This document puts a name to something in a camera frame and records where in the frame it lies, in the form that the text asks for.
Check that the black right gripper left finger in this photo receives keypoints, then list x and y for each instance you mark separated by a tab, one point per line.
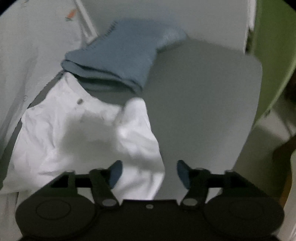
102	183

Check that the white garment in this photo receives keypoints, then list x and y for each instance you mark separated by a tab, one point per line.
72	130

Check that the white carrot-print bed sheet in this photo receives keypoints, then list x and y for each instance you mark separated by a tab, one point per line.
35	35

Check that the folded blue towel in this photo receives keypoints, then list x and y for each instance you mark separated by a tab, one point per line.
123	57

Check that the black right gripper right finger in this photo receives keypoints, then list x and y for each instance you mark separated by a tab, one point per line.
195	181

